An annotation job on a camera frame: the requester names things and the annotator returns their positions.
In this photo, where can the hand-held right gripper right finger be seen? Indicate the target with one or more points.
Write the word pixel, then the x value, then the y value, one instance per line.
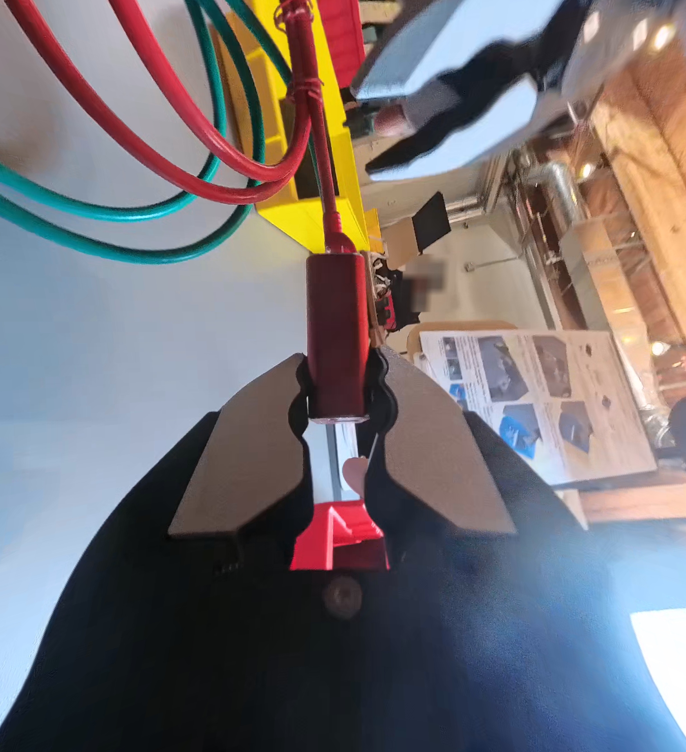
pixel 437 458

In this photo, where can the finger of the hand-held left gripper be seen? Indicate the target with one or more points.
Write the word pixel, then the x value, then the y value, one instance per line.
pixel 484 129
pixel 437 41

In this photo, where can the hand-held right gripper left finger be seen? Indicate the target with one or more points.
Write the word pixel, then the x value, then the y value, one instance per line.
pixel 243 458

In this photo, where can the red plastic bin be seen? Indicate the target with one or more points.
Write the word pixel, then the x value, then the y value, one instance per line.
pixel 337 540

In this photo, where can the yellow plastic bin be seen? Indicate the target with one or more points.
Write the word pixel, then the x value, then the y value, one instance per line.
pixel 343 176

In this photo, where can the red ethernet adapter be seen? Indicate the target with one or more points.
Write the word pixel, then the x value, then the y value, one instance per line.
pixel 337 329

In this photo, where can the person's right hand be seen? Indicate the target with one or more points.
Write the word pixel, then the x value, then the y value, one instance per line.
pixel 356 474

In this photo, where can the person's left hand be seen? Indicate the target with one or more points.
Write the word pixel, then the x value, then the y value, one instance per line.
pixel 390 120

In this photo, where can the black board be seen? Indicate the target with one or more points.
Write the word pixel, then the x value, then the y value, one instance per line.
pixel 431 220

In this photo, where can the studio light panel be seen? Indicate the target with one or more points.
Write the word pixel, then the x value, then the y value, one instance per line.
pixel 683 675

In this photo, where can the silver air duct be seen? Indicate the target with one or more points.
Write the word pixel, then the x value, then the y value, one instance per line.
pixel 557 188

